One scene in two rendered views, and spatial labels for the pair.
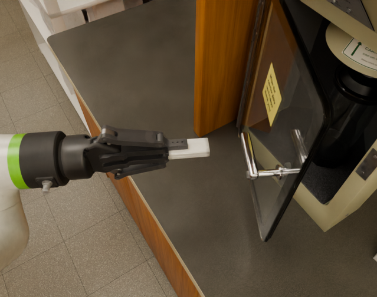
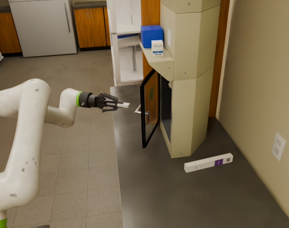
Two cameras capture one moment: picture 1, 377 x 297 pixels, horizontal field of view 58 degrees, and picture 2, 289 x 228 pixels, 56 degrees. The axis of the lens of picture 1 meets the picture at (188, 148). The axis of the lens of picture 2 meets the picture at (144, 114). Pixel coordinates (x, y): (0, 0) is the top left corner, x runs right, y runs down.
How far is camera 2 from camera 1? 109 cm
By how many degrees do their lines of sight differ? 29
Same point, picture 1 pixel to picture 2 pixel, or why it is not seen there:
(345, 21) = not seen: hidden behind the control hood
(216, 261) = (126, 154)
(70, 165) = (90, 99)
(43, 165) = (84, 97)
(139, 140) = (109, 97)
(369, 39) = not seen: hidden behind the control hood
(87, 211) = (104, 181)
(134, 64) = (136, 100)
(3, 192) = (72, 104)
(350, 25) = not seen: hidden behind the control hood
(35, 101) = (103, 129)
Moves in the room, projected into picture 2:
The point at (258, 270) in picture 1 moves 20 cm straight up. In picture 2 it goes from (139, 160) to (138, 130)
